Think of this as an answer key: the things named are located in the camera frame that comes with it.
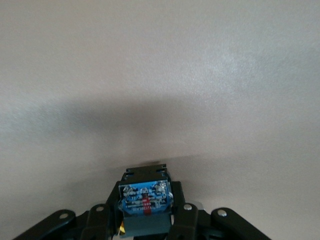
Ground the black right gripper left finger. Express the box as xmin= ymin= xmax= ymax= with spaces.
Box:
xmin=12 ymin=179 xmax=125 ymax=240

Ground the green push button blue block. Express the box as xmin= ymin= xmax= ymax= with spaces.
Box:
xmin=117 ymin=163 xmax=175 ymax=238

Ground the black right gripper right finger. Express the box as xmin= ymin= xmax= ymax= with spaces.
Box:
xmin=166 ymin=180 xmax=272 ymax=240

